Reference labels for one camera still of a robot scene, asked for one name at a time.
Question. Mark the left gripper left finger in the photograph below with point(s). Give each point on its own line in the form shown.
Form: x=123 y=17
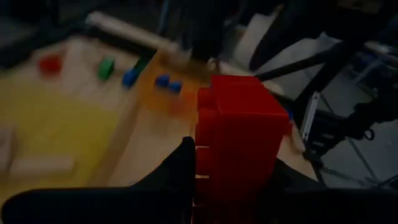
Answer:
x=109 y=208

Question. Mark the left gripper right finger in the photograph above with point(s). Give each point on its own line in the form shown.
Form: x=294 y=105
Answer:
x=335 y=208

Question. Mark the red long plastic brick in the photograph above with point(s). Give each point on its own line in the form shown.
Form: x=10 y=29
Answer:
x=239 y=133

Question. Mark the blue small plastic brick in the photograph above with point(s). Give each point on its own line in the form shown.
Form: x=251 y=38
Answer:
x=175 y=86
x=129 y=77
x=161 y=81

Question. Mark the yellow translucent plastic bin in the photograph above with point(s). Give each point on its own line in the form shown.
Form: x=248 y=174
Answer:
x=56 y=124

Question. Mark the orange translucent plastic bin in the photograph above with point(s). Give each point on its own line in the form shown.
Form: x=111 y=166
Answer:
x=168 y=99

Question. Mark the green long plastic brick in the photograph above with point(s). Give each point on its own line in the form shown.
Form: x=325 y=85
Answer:
x=105 y=68

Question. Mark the green small plastic brick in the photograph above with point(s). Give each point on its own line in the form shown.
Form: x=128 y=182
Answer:
x=141 y=63

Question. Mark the red small plastic brick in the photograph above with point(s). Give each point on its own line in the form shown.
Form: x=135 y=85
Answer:
x=49 y=65

